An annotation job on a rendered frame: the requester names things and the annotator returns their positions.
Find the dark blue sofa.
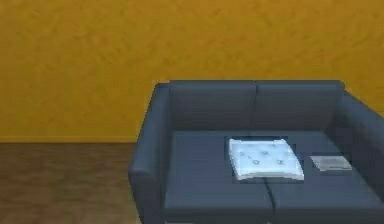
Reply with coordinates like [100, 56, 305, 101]
[127, 79, 384, 224]

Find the pale blue cushion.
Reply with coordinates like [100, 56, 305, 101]
[228, 137, 305, 182]

